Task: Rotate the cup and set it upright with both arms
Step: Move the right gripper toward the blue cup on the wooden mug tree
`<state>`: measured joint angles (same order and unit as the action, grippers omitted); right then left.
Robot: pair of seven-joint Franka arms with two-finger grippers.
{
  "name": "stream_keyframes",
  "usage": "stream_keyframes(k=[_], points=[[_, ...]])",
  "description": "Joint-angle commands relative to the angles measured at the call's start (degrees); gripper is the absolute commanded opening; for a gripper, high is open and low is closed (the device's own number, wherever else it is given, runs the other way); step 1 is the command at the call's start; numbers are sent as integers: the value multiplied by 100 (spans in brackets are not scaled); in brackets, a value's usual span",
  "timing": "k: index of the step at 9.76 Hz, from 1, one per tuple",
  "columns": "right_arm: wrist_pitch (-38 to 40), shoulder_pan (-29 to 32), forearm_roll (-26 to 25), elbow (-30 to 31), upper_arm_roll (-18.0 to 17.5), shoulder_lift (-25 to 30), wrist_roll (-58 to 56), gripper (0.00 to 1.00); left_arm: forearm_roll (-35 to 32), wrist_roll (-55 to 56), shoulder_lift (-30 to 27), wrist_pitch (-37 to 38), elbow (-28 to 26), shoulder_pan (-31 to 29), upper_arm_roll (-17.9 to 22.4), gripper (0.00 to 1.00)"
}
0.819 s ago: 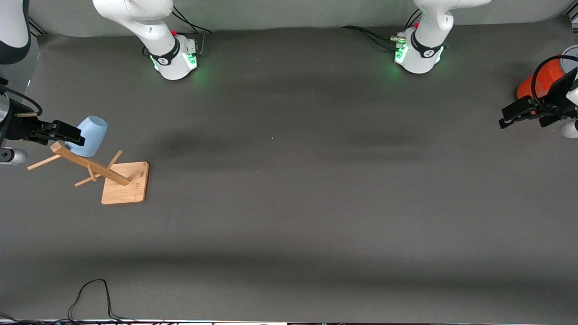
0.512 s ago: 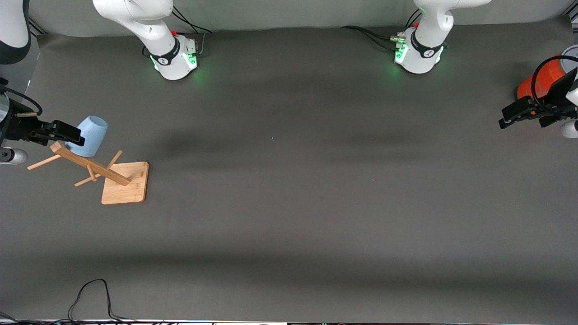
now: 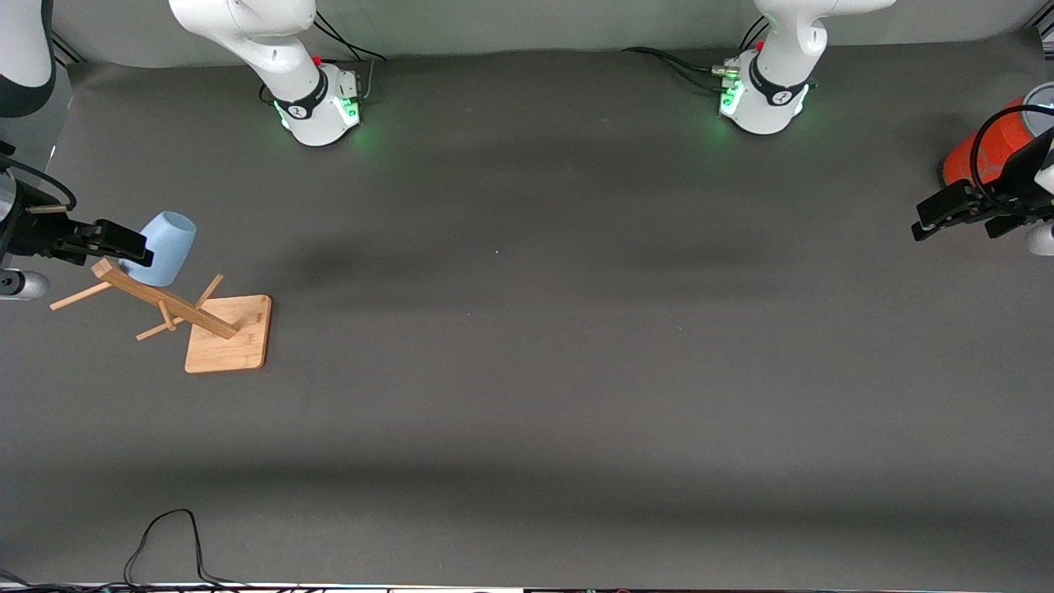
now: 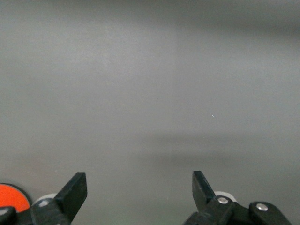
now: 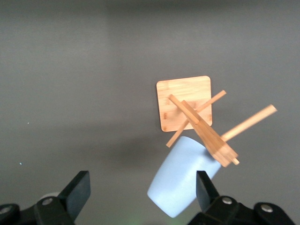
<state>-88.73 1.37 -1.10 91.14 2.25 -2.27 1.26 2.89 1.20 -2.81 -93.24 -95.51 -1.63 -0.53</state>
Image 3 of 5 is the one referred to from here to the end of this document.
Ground light blue plastic cup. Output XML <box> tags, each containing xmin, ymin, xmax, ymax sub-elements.
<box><xmin>119</xmin><ymin>210</ymin><xmax>198</xmax><ymax>287</ymax></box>

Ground wooden cup rack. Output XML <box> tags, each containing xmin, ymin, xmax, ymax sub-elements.
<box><xmin>49</xmin><ymin>258</ymin><xmax>273</xmax><ymax>376</ymax></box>

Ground orange cylindrical can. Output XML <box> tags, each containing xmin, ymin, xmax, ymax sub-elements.
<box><xmin>940</xmin><ymin>82</ymin><xmax>1054</xmax><ymax>192</ymax></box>

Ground black looped floor cable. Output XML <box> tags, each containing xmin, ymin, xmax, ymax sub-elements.
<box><xmin>124</xmin><ymin>508</ymin><xmax>248</xmax><ymax>591</ymax></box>

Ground black left arm base cables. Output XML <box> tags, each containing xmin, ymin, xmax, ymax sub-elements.
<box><xmin>620</xmin><ymin>15</ymin><xmax>772</xmax><ymax>93</ymax></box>

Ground black arm base cables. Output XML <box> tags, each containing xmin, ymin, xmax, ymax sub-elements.
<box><xmin>620</xmin><ymin>15</ymin><xmax>772</xmax><ymax>93</ymax></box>
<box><xmin>313</xmin><ymin>12</ymin><xmax>389</xmax><ymax>104</ymax></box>

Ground black right arm base cables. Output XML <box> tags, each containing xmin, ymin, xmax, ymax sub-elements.
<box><xmin>313</xmin><ymin>12</ymin><xmax>389</xmax><ymax>104</ymax></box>

